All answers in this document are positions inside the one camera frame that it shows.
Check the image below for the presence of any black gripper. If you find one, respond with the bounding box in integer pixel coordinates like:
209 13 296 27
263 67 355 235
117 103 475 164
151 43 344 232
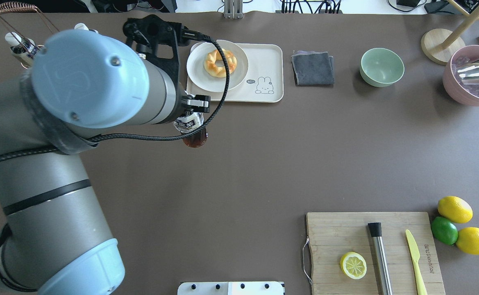
179 95 211 118

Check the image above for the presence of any tea bottle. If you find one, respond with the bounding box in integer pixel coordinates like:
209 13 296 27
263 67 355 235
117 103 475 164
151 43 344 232
173 112 208 148
5 32 40 68

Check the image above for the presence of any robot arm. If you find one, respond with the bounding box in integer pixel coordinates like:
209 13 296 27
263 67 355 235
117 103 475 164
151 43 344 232
0 24 215 295

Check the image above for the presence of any cream serving tray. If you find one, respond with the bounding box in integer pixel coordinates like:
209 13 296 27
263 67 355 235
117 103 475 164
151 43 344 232
187 43 284 103

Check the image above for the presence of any cream round plate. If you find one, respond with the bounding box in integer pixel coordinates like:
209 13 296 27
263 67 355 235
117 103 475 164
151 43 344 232
186 40 249 92

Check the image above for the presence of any grey folded cloth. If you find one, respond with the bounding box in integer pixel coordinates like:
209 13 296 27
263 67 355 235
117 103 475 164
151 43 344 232
291 50 335 86

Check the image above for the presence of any green bowl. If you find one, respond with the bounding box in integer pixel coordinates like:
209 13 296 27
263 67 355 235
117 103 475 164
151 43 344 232
359 48 405 87

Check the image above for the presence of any wooden cutting board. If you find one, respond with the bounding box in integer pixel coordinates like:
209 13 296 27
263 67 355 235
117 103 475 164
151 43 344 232
306 212 445 295

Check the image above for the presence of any steel muddler black tip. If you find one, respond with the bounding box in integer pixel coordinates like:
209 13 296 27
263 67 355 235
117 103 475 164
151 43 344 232
368 222 393 295

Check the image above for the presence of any half lemon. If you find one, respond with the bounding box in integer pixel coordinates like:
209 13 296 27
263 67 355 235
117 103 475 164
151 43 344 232
339 252 367 280

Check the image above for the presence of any wooden stand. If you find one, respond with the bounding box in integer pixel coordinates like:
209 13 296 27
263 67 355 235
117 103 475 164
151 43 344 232
421 0 479 65

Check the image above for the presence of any pink ice bowl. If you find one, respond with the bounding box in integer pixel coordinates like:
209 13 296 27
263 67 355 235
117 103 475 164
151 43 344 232
443 45 479 106

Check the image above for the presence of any green lime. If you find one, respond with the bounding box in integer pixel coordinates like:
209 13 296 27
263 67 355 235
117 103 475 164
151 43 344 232
431 216 459 246

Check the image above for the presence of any whole lemon upper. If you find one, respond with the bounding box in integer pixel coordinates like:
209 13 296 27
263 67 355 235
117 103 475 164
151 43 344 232
437 196 473 223

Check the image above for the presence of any whole lemon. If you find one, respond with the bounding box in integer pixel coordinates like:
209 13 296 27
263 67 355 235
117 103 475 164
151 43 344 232
437 196 473 223
455 227 479 255

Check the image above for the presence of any yellow plastic knife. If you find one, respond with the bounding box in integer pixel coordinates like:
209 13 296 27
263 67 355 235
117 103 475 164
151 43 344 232
405 229 428 295

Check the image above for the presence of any whole lemon lower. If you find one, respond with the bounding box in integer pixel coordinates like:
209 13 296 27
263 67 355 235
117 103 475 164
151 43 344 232
455 227 479 255

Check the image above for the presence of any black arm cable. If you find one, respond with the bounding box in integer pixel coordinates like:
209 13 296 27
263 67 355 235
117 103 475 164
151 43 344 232
0 30 231 293

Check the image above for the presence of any glazed ring donut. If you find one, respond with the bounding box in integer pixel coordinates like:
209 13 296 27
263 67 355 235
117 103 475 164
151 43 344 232
204 49 238 78

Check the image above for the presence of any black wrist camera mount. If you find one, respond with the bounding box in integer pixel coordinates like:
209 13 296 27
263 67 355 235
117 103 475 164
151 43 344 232
123 14 190 85

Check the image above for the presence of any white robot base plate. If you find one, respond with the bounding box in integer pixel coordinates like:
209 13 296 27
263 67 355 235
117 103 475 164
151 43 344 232
177 281 286 295

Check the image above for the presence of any copper wire bottle rack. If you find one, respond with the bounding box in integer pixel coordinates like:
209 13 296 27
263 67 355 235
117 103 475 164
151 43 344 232
0 1 61 36

